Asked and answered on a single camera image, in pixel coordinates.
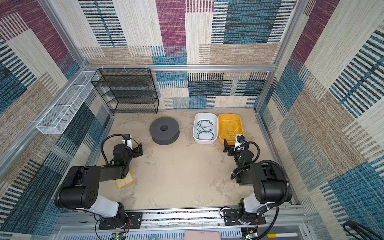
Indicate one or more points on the black chair frame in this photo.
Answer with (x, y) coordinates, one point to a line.
(360, 232)

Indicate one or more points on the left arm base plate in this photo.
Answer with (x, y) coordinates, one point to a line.
(131, 220)

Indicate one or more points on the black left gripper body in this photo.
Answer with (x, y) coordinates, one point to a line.
(137, 149)

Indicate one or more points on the yellow white marker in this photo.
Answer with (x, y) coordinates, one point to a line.
(282, 235)

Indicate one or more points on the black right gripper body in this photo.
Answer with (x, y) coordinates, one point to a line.
(229, 147)

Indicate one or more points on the yellow calculator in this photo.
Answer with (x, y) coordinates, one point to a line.
(125, 181)

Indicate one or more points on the aluminium mounting rail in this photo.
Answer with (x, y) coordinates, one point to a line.
(171, 224)

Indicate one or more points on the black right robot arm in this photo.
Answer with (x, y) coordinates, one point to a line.
(271, 186)

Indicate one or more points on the dark grey foam spool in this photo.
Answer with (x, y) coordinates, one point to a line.
(164, 131)

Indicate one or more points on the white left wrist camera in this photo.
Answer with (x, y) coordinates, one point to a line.
(128, 141)

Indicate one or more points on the pink phone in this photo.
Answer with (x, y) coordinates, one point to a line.
(201, 235)

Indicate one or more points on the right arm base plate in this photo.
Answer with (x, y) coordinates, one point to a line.
(233, 217)

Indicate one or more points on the white wire mesh basket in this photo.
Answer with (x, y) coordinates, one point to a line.
(61, 113)

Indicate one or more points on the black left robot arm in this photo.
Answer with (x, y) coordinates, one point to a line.
(80, 187)

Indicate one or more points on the white plastic bin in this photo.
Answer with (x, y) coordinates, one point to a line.
(205, 128)

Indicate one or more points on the black wire shelf rack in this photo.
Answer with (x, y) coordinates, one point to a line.
(127, 91)

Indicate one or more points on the yellow plastic bin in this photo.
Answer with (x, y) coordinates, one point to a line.
(229, 126)

